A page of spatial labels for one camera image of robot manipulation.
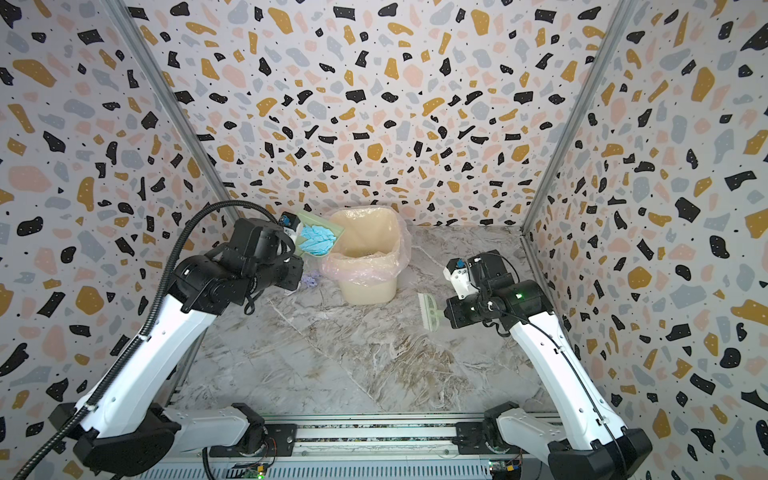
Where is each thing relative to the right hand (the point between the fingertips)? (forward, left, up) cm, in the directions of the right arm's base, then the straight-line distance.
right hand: (443, 307), depth 71 cm
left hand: (+6, +33, +12) cm, 36 cm away
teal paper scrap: (+12, +30, +10) cm, 34 cm away
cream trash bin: (+30, +21, -5) cm, 37 cm away
